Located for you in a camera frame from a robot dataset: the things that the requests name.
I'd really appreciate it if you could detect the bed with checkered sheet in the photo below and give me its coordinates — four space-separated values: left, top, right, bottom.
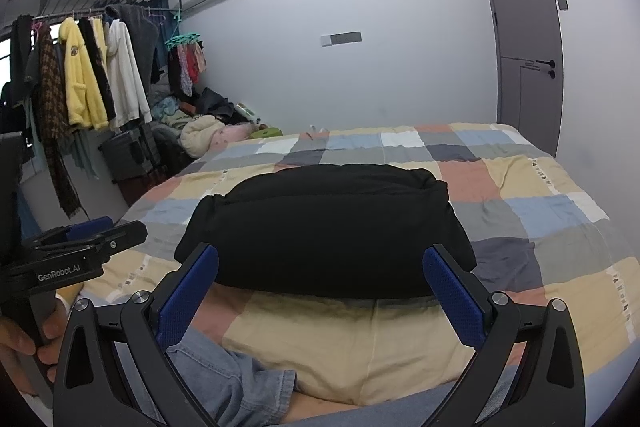
75 122 640 408

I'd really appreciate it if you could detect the green clip hanger with clothes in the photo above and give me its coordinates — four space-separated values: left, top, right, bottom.
165 34 207 98

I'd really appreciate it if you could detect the cream fluffy garment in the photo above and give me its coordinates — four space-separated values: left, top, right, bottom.
179 114 224 158

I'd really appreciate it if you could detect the pile of clothes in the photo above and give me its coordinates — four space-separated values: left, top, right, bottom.
150 87 241 132

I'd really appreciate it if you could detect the black hanging jacket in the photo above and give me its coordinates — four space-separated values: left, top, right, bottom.
80 17 117 120

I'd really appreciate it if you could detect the grey door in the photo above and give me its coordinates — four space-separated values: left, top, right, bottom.
476 0 565 156

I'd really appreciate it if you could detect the person's left hand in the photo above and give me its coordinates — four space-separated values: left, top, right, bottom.
0 297 71 395

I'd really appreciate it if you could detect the dark grey hanging coat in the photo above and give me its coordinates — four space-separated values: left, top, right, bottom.
105 4 168 82

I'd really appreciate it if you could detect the pink cloth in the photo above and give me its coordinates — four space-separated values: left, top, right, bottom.
212 123 261 148

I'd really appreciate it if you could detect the grey wall control panel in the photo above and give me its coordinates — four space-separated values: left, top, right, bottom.
320 31 362 47

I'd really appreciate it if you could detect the person's denim clothing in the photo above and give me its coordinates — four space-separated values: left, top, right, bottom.
165 327 521 427

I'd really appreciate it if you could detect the black suitcase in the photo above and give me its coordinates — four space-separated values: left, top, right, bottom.
98 127 168 182

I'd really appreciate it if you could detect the white hooded jacket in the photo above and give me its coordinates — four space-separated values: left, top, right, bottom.
106 19 153 128

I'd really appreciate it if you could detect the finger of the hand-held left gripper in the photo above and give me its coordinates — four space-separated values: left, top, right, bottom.
65 216 115 242
32 220 149 264

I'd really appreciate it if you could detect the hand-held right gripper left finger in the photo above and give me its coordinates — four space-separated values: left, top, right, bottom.
52 243 220 427

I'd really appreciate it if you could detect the brown houndstooth coat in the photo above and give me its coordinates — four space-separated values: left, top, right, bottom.
30 24 83 220

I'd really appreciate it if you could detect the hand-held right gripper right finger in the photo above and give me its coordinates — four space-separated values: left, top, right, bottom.
422 244 587 427

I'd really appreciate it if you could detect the white and green device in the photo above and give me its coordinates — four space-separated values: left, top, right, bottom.
235 102 261 125

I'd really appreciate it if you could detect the black jacket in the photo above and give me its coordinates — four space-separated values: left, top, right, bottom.
174 163 478 300
80 17 117 120

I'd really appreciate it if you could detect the yellow hooded jacket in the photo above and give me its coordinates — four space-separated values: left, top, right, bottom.
57 17 110 131

